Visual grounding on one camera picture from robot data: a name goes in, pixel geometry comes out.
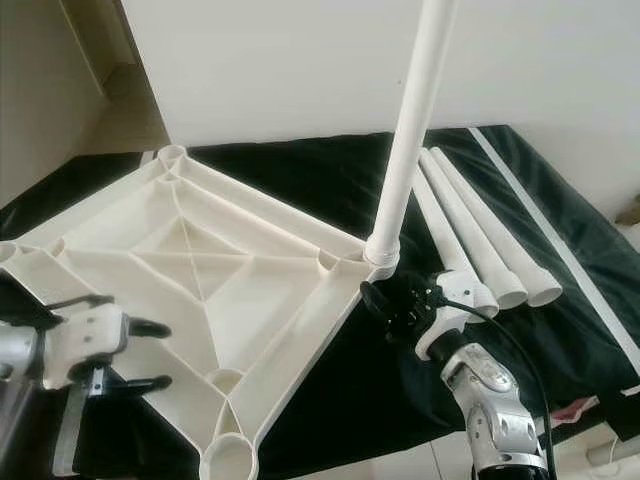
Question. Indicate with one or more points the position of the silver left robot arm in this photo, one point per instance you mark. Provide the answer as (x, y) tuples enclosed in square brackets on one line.
[(20, 350)]

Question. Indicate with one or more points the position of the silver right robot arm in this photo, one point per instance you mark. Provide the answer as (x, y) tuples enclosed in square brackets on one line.
[(490, 400)]

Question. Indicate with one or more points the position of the black cloth cover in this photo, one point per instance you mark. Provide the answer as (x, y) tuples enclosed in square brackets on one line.
[(310, 170)]

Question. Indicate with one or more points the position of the pink object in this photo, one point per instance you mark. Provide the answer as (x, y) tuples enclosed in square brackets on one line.
[(598, 406)]

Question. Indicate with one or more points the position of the brown wooden object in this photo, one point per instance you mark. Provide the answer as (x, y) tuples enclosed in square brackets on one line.
[(633, 210)]

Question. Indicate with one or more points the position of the white round container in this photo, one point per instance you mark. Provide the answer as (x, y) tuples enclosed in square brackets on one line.
[(620, 442)]

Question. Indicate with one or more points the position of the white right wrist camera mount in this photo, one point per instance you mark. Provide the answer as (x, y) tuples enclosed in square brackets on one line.
[(445, 320)]

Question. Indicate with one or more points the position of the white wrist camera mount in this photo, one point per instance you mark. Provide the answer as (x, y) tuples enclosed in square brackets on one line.
[(445, 320), (85, 340)]

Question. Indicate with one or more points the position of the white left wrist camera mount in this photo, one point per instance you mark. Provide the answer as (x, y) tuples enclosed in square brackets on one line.
[(85, 340)]

